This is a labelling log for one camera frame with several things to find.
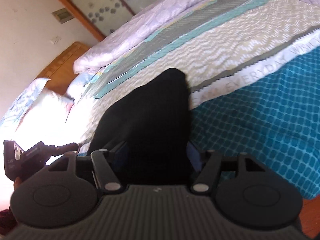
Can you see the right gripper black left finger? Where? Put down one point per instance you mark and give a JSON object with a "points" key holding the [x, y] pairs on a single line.
{"points": [[105, 163]]}

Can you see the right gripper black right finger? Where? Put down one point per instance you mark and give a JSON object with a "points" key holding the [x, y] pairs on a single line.
{"points": [[207, 165]]}

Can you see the black pants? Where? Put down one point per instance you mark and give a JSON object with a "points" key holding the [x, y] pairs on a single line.
{"points": [[155, 122]]}

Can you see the person's left hand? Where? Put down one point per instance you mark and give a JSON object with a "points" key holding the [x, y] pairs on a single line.
{"points": [[18, 181]]}

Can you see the floral pastel pillow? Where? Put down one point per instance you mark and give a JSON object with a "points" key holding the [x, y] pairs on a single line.
{"points": [[37, 114]]}

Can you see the light blue pillow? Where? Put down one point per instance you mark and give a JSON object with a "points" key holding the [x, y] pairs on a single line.
{"points": [[78, 86]]}

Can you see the wooden bed headboard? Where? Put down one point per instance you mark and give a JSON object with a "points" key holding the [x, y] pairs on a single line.
{"points": [[60, 71]]}

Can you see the patterned teal bed sheet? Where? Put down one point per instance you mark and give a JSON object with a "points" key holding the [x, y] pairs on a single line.
{"points": [[252, 69]]}

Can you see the lilac rolled duvet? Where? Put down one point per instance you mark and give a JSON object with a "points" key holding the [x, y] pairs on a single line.
{"points": [[135, 31]]}

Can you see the white wall socket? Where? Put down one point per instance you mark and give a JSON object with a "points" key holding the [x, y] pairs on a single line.
{"points": [[55, 39]]}

